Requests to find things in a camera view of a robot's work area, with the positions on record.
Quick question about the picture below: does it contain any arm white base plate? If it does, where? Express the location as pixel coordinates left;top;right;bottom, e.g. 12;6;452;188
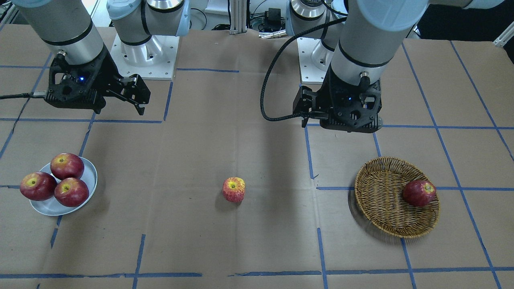
297;38;333;85
110;35;180;81

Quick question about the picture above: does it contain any black braided camera cable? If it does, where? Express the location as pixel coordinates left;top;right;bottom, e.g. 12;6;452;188
260;17;348;122

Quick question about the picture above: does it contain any woven wicker basket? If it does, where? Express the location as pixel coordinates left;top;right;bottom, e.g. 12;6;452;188
354;156;441;238

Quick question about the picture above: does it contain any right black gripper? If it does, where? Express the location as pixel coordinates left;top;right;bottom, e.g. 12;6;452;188
50;47;151;116

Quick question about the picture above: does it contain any red yellow striped apple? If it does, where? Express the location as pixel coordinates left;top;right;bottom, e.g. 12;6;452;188
222;177;246;203

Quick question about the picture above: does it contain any aluminium frame post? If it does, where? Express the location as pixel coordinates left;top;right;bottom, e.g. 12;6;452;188
228;0;248;35

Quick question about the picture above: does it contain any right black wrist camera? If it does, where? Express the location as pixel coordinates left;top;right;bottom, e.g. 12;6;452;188
44;63;106;114

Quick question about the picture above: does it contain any red apple on plate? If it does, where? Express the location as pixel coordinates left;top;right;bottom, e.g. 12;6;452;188
20;171;57;201
54;177;90;207
50;153;85;180

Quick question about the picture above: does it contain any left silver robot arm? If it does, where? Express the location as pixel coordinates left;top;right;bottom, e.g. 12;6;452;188
287;0;500;128

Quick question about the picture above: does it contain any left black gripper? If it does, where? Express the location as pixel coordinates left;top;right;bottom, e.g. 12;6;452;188
315;66;381;120

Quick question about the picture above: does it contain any black power adapter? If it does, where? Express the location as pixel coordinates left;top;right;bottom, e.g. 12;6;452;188
266;8;281;24

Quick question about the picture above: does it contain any dark red apple in basket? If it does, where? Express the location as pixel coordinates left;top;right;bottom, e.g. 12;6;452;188
402;180;436;207

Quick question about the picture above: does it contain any light blue plate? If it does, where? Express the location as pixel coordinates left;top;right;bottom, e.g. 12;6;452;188
30;157;98;216

